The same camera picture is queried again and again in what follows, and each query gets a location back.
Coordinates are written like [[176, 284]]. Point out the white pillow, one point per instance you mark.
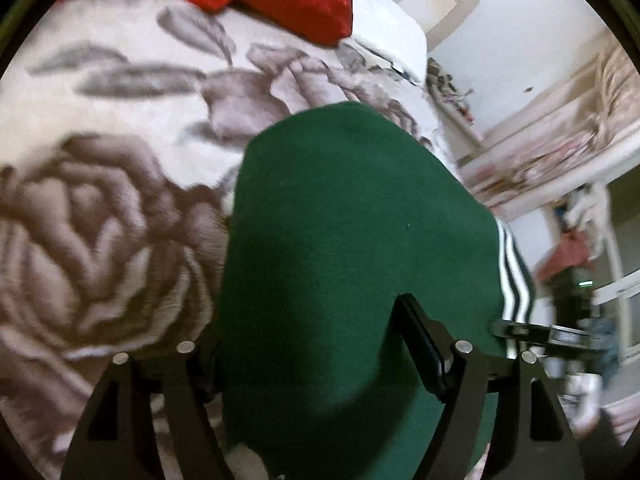
[[387, 30]]

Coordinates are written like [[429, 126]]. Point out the teal garment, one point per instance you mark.
[[605, 345]]

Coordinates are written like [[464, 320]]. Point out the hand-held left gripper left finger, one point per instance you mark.
[[195, 375]]

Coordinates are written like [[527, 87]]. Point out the pink floral curtain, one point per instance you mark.
[[565, 130]]

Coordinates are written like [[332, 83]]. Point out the floral bed blanket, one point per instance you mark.
[[110, 160]]

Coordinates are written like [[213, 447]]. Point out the white plush garment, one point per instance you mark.
[[587, 207]]

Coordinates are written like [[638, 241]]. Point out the white nightstand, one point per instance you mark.
[[452, 92]]

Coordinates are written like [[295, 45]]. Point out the green varsity jacket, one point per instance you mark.
[[340, 240]]

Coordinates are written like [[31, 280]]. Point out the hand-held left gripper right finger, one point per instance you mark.
[[425, 345]]

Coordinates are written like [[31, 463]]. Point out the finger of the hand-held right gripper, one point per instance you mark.
[[530, 332]]

